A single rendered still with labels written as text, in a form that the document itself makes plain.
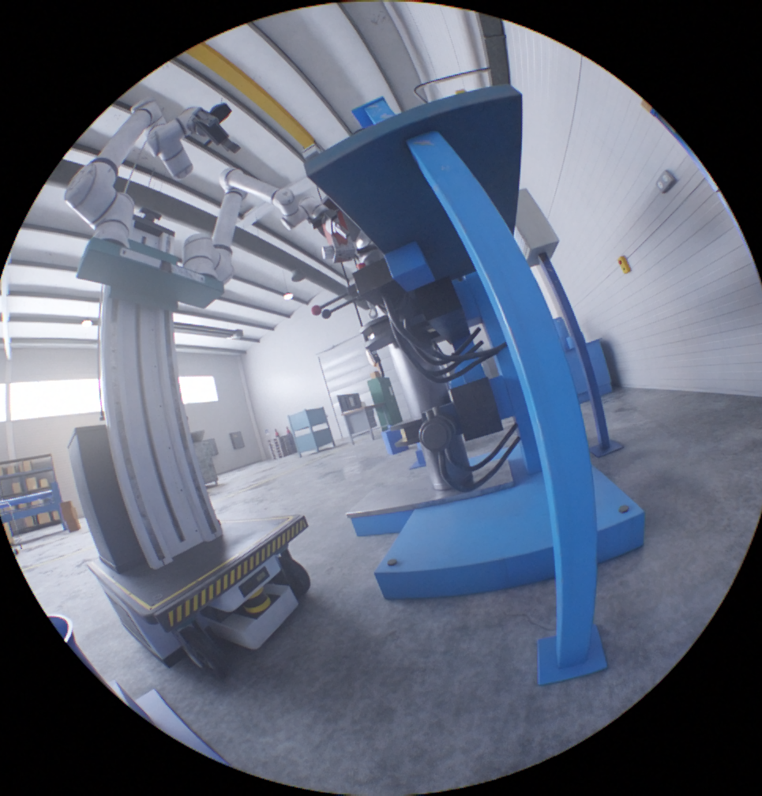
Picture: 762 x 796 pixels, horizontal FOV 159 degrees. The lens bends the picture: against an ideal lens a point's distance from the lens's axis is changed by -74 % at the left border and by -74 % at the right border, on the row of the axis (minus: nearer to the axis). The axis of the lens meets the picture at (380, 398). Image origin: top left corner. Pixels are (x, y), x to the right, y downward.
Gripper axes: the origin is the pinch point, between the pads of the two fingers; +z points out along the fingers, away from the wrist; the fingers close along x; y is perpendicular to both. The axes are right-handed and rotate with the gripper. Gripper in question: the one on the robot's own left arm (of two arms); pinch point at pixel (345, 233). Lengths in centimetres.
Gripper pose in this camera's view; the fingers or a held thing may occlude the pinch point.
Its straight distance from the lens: 142.0
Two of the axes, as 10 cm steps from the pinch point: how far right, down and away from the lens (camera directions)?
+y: 7.3, -6.7, 1.3
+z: 6.7, 7.4, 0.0
